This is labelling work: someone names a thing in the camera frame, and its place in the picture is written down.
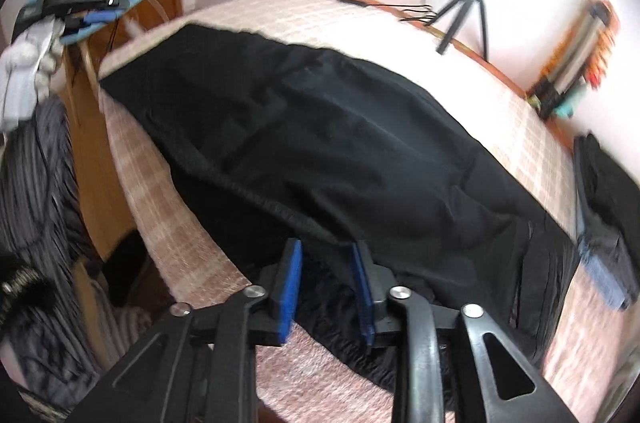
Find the person's striped grey clothing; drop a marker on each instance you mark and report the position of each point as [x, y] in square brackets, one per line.
[40, 203]

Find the wooden wardrobe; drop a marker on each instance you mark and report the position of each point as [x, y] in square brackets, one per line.
[100, 163]

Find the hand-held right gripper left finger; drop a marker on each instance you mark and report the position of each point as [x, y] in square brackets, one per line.
[291, 293]

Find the folded black garment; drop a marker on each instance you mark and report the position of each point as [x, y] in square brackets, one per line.
[607, 183]

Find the folded grey garment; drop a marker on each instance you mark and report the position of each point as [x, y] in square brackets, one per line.
[605, 265]

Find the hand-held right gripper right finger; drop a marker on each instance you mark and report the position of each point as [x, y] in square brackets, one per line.
[364, 298]

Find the pink checked blanket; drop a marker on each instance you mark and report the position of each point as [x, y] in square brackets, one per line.
[150, 198]

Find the black pants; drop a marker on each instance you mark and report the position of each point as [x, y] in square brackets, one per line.
[330, 138]

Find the black tripod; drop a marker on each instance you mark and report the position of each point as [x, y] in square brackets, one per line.
[467, 10]

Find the person's left hand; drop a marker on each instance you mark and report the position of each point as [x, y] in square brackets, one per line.
[25, 73]

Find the folded stand with orange cloth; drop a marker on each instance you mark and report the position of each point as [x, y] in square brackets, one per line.
[600, 48]

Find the folded metal stand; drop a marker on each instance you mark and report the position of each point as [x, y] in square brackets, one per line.
[572, 60]

